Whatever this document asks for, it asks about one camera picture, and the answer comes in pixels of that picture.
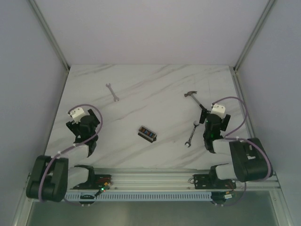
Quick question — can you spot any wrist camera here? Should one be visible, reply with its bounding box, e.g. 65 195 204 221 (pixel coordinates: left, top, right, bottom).
210 103 226 118
68 107 86 123

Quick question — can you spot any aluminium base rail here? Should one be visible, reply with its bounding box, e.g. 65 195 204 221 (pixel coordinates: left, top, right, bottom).
25 166 280 193

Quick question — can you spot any black mounting plate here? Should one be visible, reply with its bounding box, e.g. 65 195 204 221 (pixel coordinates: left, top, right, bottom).
193 174 237 191
72 174 111 190

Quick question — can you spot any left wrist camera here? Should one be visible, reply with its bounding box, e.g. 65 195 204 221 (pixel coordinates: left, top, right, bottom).
68 107 86 123

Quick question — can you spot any silver combination wrench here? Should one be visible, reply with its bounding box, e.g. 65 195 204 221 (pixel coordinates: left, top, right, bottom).
185 121 199 147

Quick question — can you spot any black handled claw hammer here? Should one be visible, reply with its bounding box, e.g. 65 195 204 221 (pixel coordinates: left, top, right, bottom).
184 91 206 110

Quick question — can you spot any black fuse box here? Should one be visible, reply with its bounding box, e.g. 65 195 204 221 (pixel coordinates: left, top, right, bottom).
138 126 157 143

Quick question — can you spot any slotted cable duct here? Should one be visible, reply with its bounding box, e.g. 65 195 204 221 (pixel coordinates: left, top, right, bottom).
65 191 212 202

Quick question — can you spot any right aluminium frame post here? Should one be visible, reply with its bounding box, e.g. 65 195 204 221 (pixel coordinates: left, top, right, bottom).
233 0 277 72

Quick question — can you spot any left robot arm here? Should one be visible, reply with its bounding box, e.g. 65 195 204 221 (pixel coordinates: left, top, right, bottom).
26 105 103 202

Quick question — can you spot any small silver wrench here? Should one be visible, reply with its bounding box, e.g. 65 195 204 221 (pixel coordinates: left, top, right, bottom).
106 83 119 102

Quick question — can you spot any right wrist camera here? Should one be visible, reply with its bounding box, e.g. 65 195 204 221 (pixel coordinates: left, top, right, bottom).
210 103 226 118

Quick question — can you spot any aluminium frame post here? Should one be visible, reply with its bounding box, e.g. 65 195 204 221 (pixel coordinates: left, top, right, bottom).
233 0 277 72
27 0 71 72

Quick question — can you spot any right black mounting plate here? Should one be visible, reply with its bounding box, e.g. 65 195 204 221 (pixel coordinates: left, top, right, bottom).
193 174 237 191

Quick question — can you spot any left aluminium frame post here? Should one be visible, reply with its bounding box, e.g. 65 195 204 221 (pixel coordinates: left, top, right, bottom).
27 0 71 72

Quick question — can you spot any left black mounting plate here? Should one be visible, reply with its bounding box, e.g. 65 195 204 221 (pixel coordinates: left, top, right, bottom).
72 174 111 190

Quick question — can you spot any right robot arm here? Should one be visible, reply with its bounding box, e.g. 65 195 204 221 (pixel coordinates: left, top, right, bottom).
199 109 273 188

